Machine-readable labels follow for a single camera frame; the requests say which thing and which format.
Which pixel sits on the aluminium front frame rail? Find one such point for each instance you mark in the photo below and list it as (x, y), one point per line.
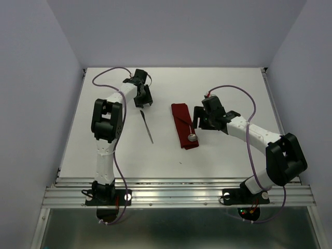
(154, 193)

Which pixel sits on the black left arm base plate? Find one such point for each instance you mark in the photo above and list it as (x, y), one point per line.
(120, 198)

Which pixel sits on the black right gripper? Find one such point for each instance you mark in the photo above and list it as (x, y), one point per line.
(199, 111)

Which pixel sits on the silver metal spoon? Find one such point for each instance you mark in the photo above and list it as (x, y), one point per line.
(192, 137)

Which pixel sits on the aluminium right side rail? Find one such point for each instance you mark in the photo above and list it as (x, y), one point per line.
(280, 124)

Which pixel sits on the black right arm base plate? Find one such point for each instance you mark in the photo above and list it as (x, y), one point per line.
(239, 196)

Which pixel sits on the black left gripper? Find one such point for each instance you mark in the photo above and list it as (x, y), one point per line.
(147, 99)

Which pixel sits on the dark red cloth napkin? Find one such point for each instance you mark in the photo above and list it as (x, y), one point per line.
(183, 124)

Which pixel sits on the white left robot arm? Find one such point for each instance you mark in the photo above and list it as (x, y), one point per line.
(108, 121)

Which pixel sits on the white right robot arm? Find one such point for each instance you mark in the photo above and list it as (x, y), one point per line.
(284, 157)

